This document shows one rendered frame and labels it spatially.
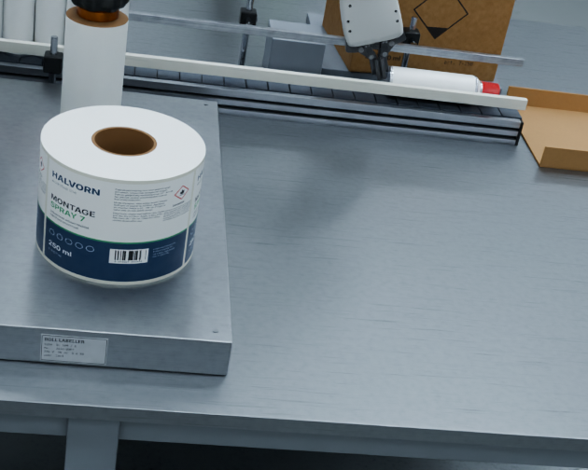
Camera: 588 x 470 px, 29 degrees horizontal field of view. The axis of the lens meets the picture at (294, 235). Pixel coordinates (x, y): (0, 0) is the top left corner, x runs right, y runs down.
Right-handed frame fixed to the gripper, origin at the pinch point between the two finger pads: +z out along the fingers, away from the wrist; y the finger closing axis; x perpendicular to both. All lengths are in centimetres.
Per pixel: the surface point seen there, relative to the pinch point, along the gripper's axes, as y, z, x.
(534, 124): -27.2, 20.1, -4.1
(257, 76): 21.2, -4.9, 4.3
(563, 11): -120, 143, -335
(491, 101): -18.1, 9.1, 4.3
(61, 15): 51, -22, 1
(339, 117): 8.8, 5.3, 5.5
